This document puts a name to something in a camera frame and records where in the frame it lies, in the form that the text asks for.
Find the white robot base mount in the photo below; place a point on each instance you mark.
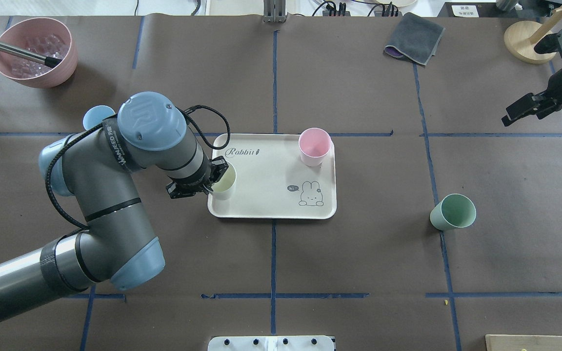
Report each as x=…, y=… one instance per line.
x=273, y=343

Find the pink bowl with ice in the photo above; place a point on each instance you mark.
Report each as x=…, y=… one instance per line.
x=35, y=28

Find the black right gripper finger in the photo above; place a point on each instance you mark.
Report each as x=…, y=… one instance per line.
x=528, y=105

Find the pink cup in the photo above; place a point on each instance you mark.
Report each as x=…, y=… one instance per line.
x=314, y=145

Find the metal black-tipped tongs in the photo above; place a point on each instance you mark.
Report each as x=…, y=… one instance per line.
x=28, y=55

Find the wooden cutting board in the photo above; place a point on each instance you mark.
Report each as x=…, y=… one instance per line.
x=507, y=342

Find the cream yellow cup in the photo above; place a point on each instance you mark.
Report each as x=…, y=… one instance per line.
x=226, y=186

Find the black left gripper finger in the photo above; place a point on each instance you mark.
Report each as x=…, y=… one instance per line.
x=176, y=190
x=218, y=167

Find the cream rabbit tray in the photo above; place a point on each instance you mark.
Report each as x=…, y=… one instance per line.
x=272, y=181

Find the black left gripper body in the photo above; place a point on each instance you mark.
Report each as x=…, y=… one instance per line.
x=206, y=176

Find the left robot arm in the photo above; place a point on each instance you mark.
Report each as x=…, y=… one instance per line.
x=88, y=179

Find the grey folded cloth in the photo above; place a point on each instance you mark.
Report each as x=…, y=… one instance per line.
x=414, y=39

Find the blue cup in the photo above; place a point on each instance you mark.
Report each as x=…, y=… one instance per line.
x=96, y=115

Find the wooden mug tree stand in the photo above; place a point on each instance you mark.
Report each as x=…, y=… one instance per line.
x=520, y=38

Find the green cup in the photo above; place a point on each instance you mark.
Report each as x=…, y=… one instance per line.
x=453, y=212

